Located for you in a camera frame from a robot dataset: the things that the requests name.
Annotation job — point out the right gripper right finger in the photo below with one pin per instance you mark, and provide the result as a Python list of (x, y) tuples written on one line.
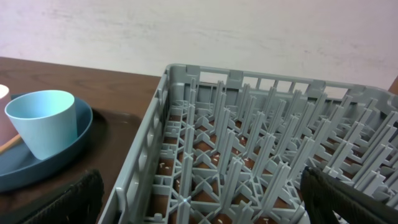
[(325, 197)]

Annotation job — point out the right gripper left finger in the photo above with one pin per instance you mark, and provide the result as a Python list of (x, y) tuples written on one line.
[(77, 202)]

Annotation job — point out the grey dishwasher rack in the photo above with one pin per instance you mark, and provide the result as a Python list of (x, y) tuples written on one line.
[(229, 146)]

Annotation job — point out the dark blue plate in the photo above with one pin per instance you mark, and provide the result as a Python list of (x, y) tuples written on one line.
[(19, 167)]

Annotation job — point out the brown serving tray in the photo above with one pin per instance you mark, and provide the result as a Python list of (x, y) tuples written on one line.
[(110, 138)]

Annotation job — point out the left wooden chopstick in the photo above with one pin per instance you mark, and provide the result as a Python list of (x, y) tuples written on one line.
[(11, 143)]

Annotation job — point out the light blue cup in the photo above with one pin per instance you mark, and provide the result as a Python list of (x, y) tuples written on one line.
[(45, 120)]

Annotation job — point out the pink cup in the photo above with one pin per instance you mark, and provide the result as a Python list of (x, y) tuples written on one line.
[(7, 129)]

